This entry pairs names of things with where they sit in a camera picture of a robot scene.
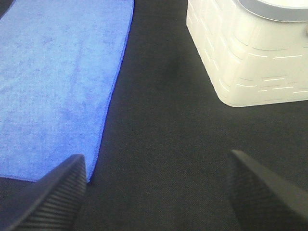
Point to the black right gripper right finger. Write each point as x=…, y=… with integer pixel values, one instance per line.
x=262, y=200

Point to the white plastic storage basket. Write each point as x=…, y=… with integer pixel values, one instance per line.
x=254, y=51

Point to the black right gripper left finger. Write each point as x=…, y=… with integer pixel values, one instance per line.
x=50, y=204

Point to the blue microfiber towel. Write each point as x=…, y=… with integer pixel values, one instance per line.
x=59, y=62

